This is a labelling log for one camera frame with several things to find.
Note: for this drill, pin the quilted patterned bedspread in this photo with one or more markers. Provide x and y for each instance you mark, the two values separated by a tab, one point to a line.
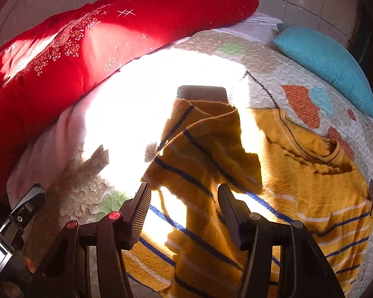
261	65

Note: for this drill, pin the red embroidered pillow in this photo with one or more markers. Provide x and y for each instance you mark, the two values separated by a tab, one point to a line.
80	56

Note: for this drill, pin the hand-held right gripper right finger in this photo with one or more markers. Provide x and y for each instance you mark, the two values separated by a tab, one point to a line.
230	220

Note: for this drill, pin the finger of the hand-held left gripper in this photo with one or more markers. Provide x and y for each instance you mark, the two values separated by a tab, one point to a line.
17	223

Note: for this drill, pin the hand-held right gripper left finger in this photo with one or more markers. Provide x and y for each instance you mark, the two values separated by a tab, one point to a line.
140	215

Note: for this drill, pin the teal ribbed pillow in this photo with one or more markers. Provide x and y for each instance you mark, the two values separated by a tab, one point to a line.
329	65

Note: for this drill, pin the grey rectangular box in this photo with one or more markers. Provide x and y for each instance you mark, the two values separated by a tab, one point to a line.
202	94

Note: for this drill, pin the yellow striped knit sweater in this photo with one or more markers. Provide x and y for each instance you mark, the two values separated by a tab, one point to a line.
298	164

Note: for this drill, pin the pink bed sheet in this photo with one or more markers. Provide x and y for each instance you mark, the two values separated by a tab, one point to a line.
46	152

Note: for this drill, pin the dark wooden furniture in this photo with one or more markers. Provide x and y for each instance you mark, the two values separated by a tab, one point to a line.
368	52

